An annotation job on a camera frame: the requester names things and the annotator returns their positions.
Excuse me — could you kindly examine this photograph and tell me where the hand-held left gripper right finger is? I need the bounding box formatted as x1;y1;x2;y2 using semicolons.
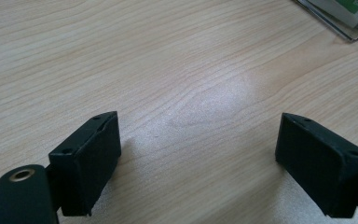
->
274;112;358;219

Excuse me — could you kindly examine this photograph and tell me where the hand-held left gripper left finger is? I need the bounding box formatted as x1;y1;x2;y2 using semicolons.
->
48;110;122;217

